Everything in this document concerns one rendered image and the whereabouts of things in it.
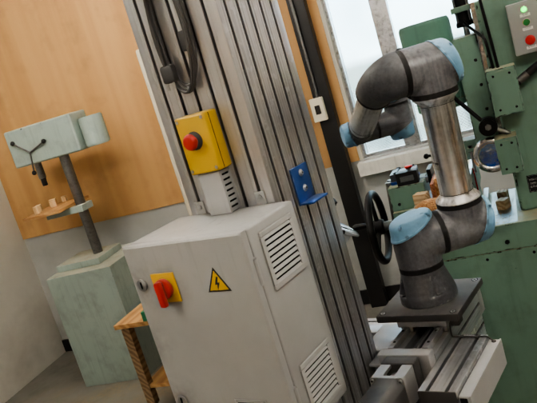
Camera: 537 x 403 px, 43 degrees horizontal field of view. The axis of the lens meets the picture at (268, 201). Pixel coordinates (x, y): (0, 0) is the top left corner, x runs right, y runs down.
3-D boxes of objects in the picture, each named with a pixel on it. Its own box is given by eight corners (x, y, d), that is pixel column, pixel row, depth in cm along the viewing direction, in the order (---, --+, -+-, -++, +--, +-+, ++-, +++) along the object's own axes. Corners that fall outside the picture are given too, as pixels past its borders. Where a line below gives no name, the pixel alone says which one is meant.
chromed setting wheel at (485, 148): (477, 174, 235) (469, 140, 232) (515, 166, 230) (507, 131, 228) (477, 177, 232) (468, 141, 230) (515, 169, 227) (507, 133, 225)
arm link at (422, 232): (392, 263, 185) (379, 217, 183) (439, 248, 186) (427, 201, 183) (405, 275, 174) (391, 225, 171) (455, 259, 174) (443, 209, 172)
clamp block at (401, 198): (398, 201, 267) (392, 179, 266) (432, 194, 262) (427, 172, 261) (393, 212, 254) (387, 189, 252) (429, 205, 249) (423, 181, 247)
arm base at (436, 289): (447, 308, 171) (438, 271, 169) (392, 309, 180) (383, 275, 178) (465, 283, 183) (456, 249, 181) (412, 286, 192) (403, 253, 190)
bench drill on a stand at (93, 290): (115, 351, 459) (33, 125, 429) (196, 337, 439) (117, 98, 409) (77, 388, 414) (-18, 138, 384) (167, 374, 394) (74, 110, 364)
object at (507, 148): (502, 169, 232) (494, 135, 229) (523, 164, 229) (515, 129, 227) (502, 176, 223) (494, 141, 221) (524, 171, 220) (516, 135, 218)
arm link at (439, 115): (432, 247, 186) (386, 50, 172) (484, 230, 187) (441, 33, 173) (449, 261, 175) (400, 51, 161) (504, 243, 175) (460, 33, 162)
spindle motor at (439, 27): (421, 110, 254) (400, 28, 248) (469, 98, 248) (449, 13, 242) (416, 118, 238) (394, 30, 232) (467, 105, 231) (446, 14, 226)
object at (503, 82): (495, 113, 227) (485, 69, 224) (523, 106, 224) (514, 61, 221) (495, 117, 220) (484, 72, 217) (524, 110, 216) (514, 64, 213)
